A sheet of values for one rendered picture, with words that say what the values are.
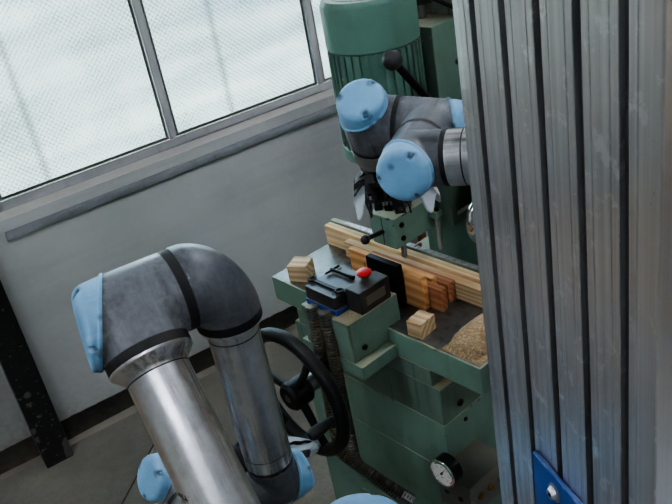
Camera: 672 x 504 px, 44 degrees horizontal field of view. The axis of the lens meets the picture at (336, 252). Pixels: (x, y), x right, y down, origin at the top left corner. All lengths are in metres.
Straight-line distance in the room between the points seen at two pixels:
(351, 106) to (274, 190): 1.92
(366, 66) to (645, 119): 1.07
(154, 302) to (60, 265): 1.78
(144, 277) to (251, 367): 0.22
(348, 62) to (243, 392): 0.64
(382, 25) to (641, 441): 1.03
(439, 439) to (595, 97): 1.27
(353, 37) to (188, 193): 1.54
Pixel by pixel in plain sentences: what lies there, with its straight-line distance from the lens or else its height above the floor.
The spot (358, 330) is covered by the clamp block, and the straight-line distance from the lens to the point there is 1.58.
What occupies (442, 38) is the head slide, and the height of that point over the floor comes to 1.39.
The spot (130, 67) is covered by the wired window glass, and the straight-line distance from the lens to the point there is 2.86.
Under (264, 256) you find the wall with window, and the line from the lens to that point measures 3.17.
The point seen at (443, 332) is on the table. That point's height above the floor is 0.90.
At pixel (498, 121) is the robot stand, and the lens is 0.65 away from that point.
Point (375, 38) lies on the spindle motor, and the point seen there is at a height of 1.44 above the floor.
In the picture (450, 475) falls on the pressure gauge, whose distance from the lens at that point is 1.65.
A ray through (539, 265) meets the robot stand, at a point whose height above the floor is 1.48.
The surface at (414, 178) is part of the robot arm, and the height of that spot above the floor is 1.39.
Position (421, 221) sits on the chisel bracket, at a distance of 1.73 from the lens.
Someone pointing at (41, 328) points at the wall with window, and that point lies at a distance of 2.92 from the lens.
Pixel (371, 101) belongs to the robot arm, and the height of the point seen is 1.44.
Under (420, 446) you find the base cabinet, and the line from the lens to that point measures 1.79.
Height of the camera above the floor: 1.82
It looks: 28 degrees down
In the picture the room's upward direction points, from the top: 11 degrees counter-clockwise
